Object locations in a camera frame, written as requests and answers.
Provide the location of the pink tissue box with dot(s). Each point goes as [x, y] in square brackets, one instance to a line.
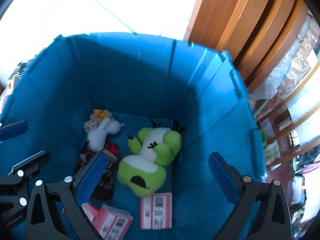
[110, 222]

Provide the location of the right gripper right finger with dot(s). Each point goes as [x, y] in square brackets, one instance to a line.
[272, 220]

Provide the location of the pink box with barcode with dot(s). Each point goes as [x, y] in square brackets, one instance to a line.
[156, 212]

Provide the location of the blue plastic storage bin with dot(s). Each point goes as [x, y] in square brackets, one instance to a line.
[139, 79]

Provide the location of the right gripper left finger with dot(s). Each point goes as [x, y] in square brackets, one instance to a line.
[43, 220]

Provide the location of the small white plush toy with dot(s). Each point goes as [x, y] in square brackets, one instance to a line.
[96, 137]

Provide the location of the small yellow cream plush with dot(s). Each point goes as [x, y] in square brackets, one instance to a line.
[96, 118]

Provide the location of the green frog plush toy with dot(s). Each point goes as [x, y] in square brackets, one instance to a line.
[152, 150]

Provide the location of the maroon knit sock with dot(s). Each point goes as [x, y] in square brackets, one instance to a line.
[104, 190]

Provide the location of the wooden door frame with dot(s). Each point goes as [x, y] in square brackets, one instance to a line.
[257, 33]

